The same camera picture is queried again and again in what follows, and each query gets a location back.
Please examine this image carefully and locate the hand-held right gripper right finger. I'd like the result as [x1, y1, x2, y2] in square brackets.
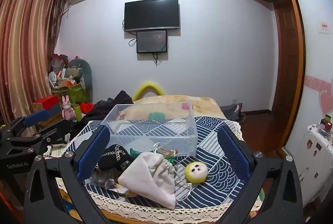
[215, 125, 304, 224]

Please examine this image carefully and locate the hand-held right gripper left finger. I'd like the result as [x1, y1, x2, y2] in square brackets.
[23, 125, 112, 224]

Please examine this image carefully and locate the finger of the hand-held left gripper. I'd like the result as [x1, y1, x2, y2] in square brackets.
[3, 109, 52, 137]
[5, 119, 73, 156]

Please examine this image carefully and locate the black pouch with chain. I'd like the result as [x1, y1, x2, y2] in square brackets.
[95, 144, 135, 173]

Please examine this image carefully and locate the yellow round plush toy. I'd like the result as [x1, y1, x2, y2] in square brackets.
[184, 161, 209, 184]

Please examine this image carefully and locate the white drawstring pouch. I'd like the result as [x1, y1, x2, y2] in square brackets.
[118, 152, 177, 210]

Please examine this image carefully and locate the clear plastic storage box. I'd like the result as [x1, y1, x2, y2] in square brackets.
[100, 100, 199, 158]

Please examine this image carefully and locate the red box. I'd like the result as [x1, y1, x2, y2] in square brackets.
[33, 95, 62, 110]

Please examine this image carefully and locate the pink bunny toy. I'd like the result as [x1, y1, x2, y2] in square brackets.
[62, 95, 76, 120]

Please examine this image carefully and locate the clear plastic bag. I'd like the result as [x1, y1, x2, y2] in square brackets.
[84, 170, 130, 195]

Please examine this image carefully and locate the blue patterned lace tablecloth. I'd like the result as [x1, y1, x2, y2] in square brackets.
[56, 116, 264, 220]

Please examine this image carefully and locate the green fabric item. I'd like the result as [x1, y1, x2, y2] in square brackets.
[129, 148, 175, 165]

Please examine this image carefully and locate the green gift box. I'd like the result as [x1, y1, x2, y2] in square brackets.
[53, 83, 90, 105]

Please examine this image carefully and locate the dark bag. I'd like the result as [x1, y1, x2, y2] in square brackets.
[220, 103, 246, 124]

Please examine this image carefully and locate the black clothing pile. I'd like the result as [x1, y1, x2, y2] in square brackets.
[83, 90, 135, 124]

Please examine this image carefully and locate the pile of household clutter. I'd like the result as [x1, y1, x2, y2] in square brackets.
[48, 53, 85, 89]

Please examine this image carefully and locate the beige bed blanket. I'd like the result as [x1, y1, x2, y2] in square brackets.
[122, 94, 227, 121]

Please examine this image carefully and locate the grey-green cushion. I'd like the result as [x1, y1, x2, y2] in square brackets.
[68, 58, 93, 95]

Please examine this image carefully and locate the green block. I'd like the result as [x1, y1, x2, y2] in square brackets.
[148, 112, 166, 121]

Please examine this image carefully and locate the striped brown curtain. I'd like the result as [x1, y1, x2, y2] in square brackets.
[0, 0, 70, 127]

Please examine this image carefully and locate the white cabinet with stickers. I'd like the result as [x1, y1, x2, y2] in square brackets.
[293, 122, 333, 210]

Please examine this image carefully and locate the yellow foam arch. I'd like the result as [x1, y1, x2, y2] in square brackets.
[132, 81, 165, 101]

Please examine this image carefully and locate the wooden room door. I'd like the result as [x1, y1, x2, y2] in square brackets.
[271, 1, 293, 120]

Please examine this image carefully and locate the frosted sliding wardrobe door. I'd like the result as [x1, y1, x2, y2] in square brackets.
[282, 0, 333, 153]

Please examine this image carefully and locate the small black wall monitor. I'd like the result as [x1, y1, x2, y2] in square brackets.
[136, 30, 168, 54]

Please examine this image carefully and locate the black wall television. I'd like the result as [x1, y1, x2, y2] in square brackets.
[124, 0, 180, 32]

